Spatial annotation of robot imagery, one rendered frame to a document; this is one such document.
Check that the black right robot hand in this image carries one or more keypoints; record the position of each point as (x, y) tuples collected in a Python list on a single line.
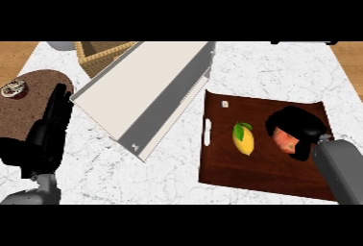
[(302, 123)]

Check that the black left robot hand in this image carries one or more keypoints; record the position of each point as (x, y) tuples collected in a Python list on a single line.
[(44, 134)]

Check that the orange-red fruit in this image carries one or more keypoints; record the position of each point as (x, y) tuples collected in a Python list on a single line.
[(285, 141)]

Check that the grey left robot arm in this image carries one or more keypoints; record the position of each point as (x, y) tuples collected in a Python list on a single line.
[(35, 192)]

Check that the dark brown wooden tray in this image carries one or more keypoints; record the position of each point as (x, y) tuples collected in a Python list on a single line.
[(264, 160)]

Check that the white tiered shelf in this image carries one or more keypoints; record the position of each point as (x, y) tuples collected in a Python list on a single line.
[(150, 96)]

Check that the brown round placemat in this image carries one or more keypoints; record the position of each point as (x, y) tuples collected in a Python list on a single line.
[(23, 105)]

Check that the chocolate cupcake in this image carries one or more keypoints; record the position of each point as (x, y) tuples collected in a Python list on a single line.
[(13, 89)]

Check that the wicker basket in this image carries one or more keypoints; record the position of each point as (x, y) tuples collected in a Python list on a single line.
[(99, 57)]

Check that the grey bowl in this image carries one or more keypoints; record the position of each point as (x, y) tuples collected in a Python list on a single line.
[(60, 45)]

